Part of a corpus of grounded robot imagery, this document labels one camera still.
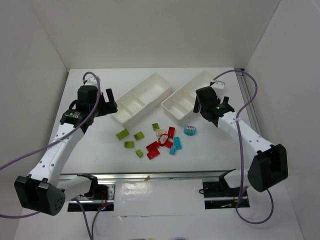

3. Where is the cyan round printed lego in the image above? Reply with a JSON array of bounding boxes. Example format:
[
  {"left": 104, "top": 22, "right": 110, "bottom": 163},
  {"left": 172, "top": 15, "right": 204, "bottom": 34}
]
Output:
[{"left": 183, "top": 126, "right": 197, "bottom": 136}]

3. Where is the lime green long lego brick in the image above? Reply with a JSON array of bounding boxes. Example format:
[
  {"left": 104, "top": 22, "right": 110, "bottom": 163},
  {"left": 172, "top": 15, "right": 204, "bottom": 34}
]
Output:
[{"left": 116, "top": 129, "right": 130, "bottom": 140}]

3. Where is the red lego brick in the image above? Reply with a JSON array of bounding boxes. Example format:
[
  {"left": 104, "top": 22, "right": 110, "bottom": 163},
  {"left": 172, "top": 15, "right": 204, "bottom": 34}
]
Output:
[
  {"left": 167, "top": 126, "right": 175, "bottom": 138},
  {"left": 146, "top": 141, "right": 159, "bottom": 152},
  {"left": 165, "top": 140, "right": 174, "bottom": 149},
  {"left": 147, "top": 148, "right": 160, "bottom": 160}
]

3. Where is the cyan long lego brick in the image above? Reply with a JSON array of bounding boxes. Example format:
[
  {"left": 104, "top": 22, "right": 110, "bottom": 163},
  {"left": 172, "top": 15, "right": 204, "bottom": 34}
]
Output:
[{"left": 173, "top": 136, "right": 182, "bottom": 150}]

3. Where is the small cyan lego brick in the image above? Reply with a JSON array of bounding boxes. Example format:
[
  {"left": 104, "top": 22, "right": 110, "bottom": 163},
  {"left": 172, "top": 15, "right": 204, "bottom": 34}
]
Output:
[{"left": 169, "top": 146, "right": 176, "bottom": 155}]

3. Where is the red flower lego piece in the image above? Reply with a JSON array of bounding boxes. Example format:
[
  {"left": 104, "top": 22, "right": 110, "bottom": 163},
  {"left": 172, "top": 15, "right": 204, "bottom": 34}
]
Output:
[{"left": 158, "top": 133, "right": 169, "bottom": 147}]

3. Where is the small lime green lego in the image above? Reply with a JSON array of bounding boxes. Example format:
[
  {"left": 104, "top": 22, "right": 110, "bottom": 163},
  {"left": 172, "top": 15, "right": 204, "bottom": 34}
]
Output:
[{"left": 135, "top": 149, "right": 144, "bottom": 158}]

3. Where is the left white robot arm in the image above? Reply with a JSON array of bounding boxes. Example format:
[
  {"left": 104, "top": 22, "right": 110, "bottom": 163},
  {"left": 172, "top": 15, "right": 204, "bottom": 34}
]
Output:
[{"left": 14, "top": 85, "right": 118, "bottom": 216}]

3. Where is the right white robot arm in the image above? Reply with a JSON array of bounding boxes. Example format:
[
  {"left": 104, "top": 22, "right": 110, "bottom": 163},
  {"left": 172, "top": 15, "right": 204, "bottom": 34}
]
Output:
[{"left": 193, "top": 86, "right": 288, "bottom": 193}]

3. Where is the right white divided bin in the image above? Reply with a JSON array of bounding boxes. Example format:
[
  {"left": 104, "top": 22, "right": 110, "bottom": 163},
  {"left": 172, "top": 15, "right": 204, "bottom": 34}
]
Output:
[{"left": 161, "top": 70, "right": 214, "bottom": 126}]

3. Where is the white divided bin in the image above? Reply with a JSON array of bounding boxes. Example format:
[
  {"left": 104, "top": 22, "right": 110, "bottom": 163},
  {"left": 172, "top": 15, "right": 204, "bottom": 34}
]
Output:
[
  {"left": 112, "top": 72, "right": 172, "bottom": 128},
  {"left": 161, "top": 70, "right": 214, "bottom": 126}
]

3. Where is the left white divided bin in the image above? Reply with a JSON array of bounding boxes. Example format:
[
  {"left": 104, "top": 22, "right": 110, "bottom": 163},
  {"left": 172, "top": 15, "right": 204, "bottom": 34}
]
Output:
[{"left": 112, "top": 72, "right": 172, "bottom": 128}]

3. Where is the small green printed lego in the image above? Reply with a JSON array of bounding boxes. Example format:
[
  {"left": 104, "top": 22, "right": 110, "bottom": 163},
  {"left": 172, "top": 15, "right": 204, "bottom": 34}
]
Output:
[{"left": 152, "top": 123, "right": 160, "bottom": 131}]

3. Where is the beige lego brick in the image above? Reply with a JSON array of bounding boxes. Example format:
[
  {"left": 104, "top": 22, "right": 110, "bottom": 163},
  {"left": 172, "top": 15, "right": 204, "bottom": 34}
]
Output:
[{"left": 155, "top": 129, "right": 166, "bottom": 137}]

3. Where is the white paper sheet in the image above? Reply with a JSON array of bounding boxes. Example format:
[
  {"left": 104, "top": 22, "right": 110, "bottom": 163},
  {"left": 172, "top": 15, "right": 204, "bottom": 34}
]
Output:
[{"left": 113, "top": 179, "right": 205, "bottom": 217}]

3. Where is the aluminium side rail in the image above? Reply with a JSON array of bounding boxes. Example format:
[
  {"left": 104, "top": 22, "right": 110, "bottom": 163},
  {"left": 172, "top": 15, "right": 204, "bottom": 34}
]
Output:
[{"left": 235, "top": 68, "right": 262, "bottom": 135}]

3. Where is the aluminium front rail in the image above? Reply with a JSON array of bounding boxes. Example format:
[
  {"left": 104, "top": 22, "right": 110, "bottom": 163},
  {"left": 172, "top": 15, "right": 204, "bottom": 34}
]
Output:
[{"left": 58, "top": 170, "right": 236, "bottom": 181}]

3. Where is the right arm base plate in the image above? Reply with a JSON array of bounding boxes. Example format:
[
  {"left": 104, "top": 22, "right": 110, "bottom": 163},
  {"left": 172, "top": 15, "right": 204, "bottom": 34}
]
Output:
[{"left": 198, "top": 181, "right": 240, "bottom": 210}]

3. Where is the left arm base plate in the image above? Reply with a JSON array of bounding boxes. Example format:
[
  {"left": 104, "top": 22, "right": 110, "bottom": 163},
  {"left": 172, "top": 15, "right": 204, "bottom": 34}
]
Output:
[{"left": 77, "top": 182, "right": 116, "bottom": 212}]

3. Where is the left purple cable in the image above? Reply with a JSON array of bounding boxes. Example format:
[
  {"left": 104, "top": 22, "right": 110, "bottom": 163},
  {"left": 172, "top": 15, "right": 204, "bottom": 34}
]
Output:
[{"left": 0, "top": 71, "right": 103, "bottom": 240}]

